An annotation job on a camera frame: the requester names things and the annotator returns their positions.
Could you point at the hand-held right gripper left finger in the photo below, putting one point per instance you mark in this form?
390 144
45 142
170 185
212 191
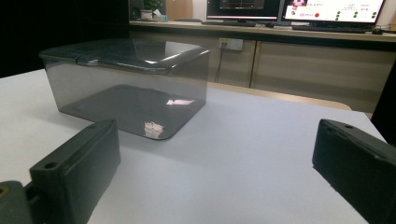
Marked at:
77 174

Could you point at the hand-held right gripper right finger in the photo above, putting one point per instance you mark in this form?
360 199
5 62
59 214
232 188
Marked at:
358 165

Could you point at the clear grey plastic box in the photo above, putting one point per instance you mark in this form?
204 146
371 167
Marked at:
124 87

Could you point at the clear grey box lid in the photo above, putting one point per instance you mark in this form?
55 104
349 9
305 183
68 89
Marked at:
124 53

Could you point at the wooden table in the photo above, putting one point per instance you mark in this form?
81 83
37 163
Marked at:
280 95

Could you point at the long wooden cabinet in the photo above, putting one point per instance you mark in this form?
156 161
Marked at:
311 68

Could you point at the black computer mouse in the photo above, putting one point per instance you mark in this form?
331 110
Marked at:
377 31

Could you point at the black keyboard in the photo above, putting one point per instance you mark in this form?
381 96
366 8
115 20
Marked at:
330 29
229 23

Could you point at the black curtain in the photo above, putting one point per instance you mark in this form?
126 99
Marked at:
46 28

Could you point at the bright screen monitor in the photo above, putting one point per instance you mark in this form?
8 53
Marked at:
333 11

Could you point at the tissue box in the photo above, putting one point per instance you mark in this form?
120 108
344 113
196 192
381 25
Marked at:
160 16

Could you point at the green potted plant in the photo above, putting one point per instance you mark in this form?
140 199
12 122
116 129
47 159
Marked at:
154 4

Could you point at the dark screen monitor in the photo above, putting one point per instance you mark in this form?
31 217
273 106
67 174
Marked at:
243 7

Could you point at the white wall power outlet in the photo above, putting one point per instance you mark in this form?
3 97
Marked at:
231 44

